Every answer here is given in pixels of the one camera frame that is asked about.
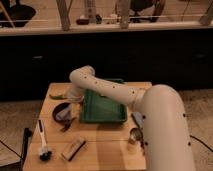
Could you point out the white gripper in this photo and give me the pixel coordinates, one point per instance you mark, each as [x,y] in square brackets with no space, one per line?
[75,94]

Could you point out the grey towel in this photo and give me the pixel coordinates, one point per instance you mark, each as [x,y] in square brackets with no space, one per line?
[63,113]

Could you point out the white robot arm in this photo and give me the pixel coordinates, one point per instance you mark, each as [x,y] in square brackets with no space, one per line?
[165,129]

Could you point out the dark purple bowl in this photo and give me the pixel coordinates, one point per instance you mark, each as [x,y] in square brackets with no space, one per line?
[56,109]

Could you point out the green plastic tray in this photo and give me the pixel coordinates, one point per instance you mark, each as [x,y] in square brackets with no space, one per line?
[98,109]

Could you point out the wooden block brush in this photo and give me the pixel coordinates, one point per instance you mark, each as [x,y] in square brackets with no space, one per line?
[71,149]

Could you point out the white dish brush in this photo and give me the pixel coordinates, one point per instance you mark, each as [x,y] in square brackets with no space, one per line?
[45,151]

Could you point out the metal cup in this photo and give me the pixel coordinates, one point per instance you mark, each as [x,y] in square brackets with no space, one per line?
[135,135]

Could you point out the black stand left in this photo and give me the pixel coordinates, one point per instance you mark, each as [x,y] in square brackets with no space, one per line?
[18,166]

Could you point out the black office chair base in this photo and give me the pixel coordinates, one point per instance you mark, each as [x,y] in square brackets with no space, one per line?
[20,14]

